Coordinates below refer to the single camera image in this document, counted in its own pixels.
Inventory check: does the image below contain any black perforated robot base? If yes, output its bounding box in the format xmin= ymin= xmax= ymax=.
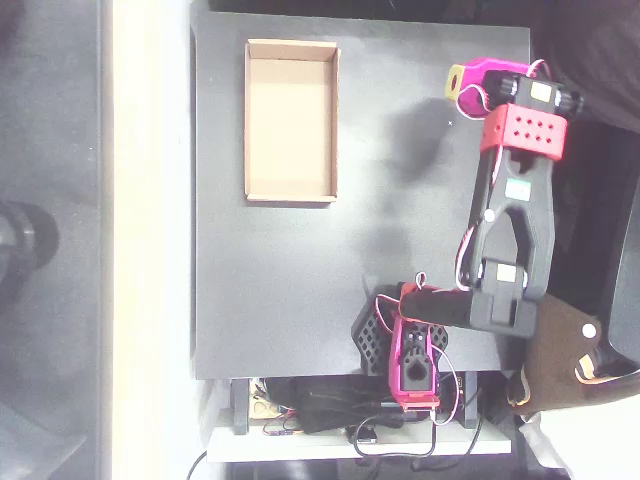
xmin=351 ymin=299 xmax=451 ymax=379

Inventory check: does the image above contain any dark fabric clothing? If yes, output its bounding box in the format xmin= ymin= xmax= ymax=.
xmin=529 ymin=0 xmax=640 ymax=137

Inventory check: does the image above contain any shallow cardboard box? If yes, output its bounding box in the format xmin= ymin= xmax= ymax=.
xmin=243 ymin=38 xmax=341 ymax=204

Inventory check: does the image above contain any black chair seat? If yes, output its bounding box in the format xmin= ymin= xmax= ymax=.
xmin=598 ymin=189 xmax=640 ymax=374

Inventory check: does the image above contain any beige wooden piece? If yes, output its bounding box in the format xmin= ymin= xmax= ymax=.
xmin=249 ymin=379 xmax=279 ymax=420

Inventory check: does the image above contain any white shelf board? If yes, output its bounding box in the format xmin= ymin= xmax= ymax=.
xmin=207 ymin=409 xmax=514 ymax=464

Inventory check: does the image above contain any black power adapter cable bundle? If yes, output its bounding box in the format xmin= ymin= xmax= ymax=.
xmin=292 ymin=374 xmax=407 ymax=434

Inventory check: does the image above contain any thin black looping cable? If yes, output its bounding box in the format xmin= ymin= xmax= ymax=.
xmin=348 ymin=414 xmax=484 ymax=460

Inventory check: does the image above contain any small circuit board with wires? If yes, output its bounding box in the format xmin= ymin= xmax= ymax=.
xmin=262 ymin=417 xmax=301 ymax=437

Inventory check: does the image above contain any thick black cable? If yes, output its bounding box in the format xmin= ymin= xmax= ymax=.
xmin=186 ymin=449 xmax=209 ymax=480

